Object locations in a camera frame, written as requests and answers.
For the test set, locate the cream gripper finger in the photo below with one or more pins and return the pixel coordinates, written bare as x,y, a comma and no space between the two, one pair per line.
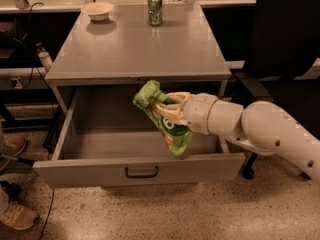
172,112
179,97

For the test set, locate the black drawer handle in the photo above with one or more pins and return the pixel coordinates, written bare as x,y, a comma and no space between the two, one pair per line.
141,174

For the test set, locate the green rice chip bag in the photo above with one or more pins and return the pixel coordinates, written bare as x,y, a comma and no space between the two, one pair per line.
177,137

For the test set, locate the black office chair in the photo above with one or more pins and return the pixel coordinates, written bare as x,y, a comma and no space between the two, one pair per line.
284,45

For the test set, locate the beige paper bowl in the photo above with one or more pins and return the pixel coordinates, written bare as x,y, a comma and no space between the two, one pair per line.
97,11

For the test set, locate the tan shoe upper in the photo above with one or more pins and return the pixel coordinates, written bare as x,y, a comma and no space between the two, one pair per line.
10,147

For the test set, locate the tan shoe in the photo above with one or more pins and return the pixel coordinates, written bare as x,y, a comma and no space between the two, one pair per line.
18,217
10,147

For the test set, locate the open grey top drawer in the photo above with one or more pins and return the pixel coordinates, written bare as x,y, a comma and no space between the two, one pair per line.
104,133

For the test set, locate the grey drawer cabinet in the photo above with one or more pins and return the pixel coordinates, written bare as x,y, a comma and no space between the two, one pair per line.
98,57

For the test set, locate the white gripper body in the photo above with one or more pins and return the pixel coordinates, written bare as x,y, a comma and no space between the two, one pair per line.
197,113

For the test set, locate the green soda can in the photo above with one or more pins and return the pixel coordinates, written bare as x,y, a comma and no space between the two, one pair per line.
155,12

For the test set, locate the tan shoe lower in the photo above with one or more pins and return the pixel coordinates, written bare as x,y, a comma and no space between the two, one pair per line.
18,217

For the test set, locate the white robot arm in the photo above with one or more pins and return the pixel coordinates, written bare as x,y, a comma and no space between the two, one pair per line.
262,127

